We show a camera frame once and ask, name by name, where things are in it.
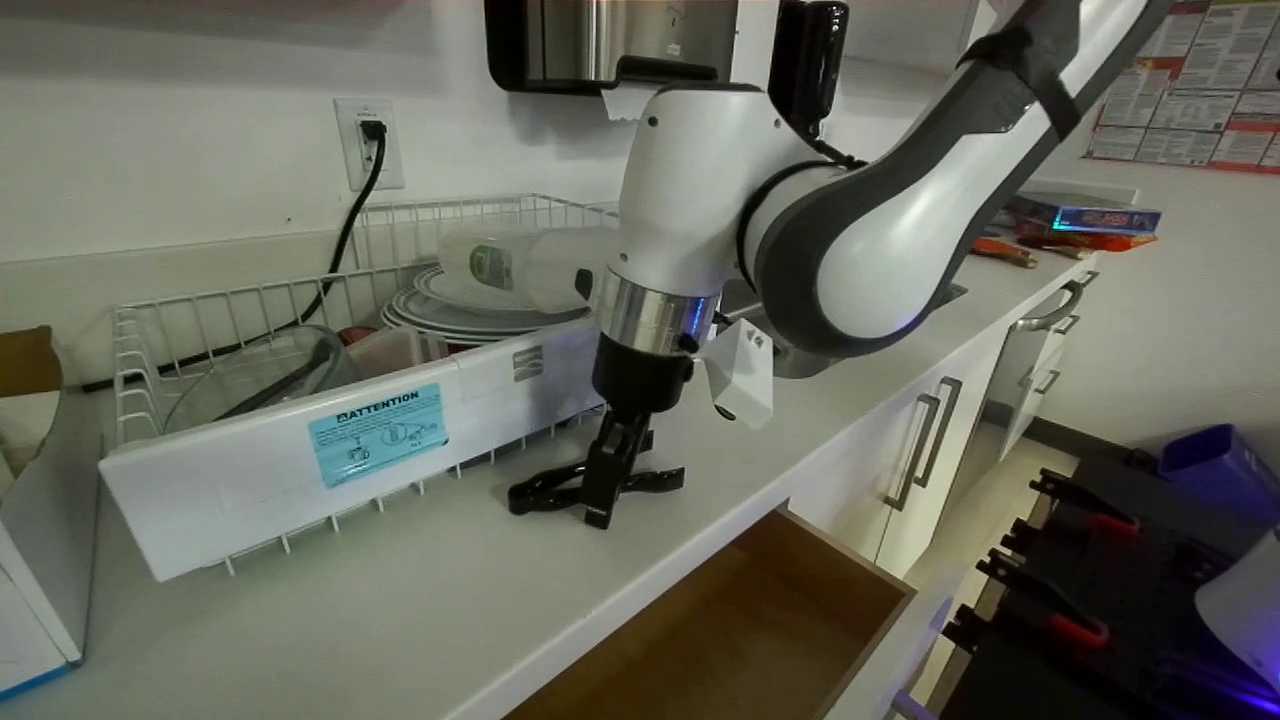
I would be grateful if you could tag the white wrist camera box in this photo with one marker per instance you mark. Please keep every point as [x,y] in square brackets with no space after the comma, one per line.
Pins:
[742,375]

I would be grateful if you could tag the white wall outlet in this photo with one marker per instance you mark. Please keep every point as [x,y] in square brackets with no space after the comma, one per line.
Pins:
[350,162]

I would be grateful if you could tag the purple blue plastic block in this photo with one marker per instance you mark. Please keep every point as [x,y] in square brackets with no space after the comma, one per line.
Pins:
[1212,461]

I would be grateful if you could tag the white counter cabinet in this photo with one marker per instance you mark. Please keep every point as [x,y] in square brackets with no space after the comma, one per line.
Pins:
[853,492]

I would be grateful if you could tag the clear plastic bottle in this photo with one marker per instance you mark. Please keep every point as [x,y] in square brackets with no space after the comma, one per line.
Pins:
[541,265]

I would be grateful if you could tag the red and white wall poster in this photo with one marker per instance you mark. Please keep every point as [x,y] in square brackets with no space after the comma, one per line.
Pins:
[1207,83]

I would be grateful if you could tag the black wall soap dispenser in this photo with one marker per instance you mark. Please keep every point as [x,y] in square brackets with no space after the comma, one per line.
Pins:
[804,53]

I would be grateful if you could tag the flat blue box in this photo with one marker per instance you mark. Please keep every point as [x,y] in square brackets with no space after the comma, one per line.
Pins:
[1086,213]

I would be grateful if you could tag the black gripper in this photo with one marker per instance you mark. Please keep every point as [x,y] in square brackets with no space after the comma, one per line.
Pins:
[647,381]

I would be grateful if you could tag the flat red box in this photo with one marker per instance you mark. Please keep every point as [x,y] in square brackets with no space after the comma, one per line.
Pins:
[1080,246]

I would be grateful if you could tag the steel paper towel dispenser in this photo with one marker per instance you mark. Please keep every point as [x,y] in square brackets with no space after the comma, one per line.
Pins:
[573,40]

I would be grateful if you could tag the black tongs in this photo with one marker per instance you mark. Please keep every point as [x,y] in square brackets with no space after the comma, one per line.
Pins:
[544,489]

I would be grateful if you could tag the white paper towel sheet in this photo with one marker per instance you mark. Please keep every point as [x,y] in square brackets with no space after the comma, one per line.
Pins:
[621,103]

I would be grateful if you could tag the wooden drawer with white face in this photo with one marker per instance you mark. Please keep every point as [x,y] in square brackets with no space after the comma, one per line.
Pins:
[746,625]

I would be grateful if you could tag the black robot cart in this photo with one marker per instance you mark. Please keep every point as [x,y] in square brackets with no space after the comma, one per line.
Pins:
[1133,612]

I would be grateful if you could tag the stack of white plates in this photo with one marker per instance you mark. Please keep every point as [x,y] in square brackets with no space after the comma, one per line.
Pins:
[440,315]

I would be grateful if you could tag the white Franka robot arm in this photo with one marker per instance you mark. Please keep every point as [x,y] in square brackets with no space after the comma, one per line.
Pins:
[692,175]

